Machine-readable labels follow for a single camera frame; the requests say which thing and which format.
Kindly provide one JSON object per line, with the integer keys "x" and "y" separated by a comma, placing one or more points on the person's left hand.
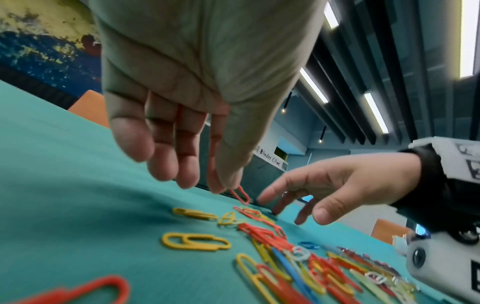
{"x": 210, "y": 53}

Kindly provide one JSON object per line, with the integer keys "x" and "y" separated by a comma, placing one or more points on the person's right hand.
{"x": 356, "y": 181}

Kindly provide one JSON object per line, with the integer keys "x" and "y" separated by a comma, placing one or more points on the dark green divided box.
{"x": 262, "y": 175}

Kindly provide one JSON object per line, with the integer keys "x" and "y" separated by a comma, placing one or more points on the pile of coloured paper clips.
{"x": 270, "y": 237}

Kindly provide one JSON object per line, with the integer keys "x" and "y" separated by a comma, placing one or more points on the red paper clip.
{"x": 245, "y": 197}

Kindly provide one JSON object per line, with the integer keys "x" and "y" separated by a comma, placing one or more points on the person's right forearm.
{"x": 442, "y": 202}

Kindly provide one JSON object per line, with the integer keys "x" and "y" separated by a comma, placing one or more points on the black pendant spot lamp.
{"x": 322, "y": 135}
{"x": 285, "y": 102}

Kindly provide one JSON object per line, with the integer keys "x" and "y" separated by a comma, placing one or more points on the orange chair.
{"x": 388, "y": 233}
{"x": 93, "y": 109}

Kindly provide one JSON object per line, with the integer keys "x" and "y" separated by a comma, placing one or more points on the long ceiling light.
{"x": 330, "y": 16}
{"x": 376, "y": 112}
{"x": 314, "y": 86}
{"x": 468, "y": 38}

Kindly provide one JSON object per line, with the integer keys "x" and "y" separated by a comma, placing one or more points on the right wrist marker band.
{"x": 457, "y": 157}

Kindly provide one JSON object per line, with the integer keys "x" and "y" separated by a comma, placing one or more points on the black bench sofa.
{"x": 37, "y": 86}

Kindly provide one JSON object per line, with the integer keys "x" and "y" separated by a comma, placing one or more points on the green table cloth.
{"x": 75, "y": 178}

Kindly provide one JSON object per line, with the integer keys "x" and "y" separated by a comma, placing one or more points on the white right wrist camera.
{"x": 442, "y": 264}

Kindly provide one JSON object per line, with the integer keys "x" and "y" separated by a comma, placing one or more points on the colourful wall mural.
{"x": 45, "y": 44}

